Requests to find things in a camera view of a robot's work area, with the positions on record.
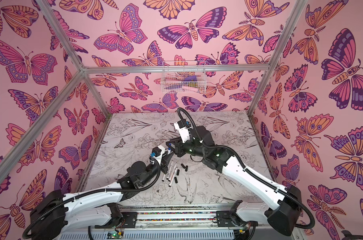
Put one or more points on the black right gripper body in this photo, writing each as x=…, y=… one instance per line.
x=175, y=147

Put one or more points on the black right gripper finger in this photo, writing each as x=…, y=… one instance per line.
x=171, y=142
x=170, y=149

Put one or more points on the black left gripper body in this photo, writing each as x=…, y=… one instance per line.
x=162, y=165

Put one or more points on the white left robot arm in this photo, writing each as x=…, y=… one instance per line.
x=59, y=212

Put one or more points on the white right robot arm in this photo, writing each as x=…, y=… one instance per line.
x=282, y=205

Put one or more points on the green circuit board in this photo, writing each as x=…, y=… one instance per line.
x=114, y=235

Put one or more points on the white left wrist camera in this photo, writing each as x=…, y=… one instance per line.
x=157, y=154

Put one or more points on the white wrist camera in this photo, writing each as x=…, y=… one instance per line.
x=157, y=154
x=183, y=131

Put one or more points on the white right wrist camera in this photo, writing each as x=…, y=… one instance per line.
x=183, y=131

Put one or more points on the white wire basket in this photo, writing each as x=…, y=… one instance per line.
x=184, y=77

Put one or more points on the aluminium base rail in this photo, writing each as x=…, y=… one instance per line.
x=185, y=223

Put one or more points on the aluminium frame left beam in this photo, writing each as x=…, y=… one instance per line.
x=13, y=156

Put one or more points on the aluminium frame post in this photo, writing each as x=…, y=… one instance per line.
x=47, y=11
x=291, y=23

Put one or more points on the aluminium frame right post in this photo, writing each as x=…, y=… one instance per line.
x=291, y=23

